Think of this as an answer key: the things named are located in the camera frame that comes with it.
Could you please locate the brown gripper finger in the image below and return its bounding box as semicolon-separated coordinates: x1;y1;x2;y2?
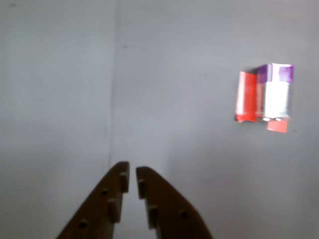
56;161;131;239
136;166;215;239

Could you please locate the red tape patch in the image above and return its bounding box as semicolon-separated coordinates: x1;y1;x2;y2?
233;71;290;134

